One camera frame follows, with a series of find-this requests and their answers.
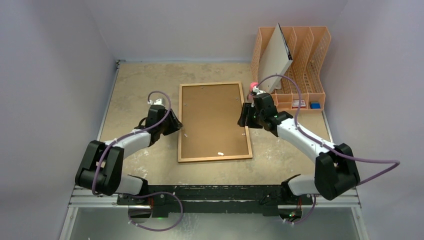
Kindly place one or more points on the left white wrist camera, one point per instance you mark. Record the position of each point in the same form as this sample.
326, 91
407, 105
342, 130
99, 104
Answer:
159, 102

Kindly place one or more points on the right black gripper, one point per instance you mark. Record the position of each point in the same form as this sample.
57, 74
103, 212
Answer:
245, 116

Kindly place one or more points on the orange file organizer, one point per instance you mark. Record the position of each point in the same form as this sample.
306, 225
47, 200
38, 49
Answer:
308, 47

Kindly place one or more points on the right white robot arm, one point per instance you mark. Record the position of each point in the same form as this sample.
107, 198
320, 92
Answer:
334, 170

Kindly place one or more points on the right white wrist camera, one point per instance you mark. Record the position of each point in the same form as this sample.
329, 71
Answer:
256, 91

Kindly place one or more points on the wooden picture frame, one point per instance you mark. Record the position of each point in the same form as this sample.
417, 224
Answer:
180, 132

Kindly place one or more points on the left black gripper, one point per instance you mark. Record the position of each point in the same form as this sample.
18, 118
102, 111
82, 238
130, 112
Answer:
175, 125

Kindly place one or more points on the blue small box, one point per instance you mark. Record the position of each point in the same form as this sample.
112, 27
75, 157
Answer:
314, 105

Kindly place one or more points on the pink capped bottle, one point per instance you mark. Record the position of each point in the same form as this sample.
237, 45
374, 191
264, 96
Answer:
250, 92

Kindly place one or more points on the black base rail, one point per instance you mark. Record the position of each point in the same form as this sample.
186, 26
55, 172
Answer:
268, 200

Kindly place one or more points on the white board in organizer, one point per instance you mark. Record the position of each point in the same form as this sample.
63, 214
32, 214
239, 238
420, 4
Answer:
275, 61

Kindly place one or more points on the red white small box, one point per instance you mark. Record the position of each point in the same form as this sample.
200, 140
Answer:
298, 104

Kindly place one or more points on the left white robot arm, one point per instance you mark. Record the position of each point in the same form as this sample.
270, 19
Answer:
101, 167

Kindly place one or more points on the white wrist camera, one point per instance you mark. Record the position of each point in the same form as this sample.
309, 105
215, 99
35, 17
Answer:
256, 91
159, 102

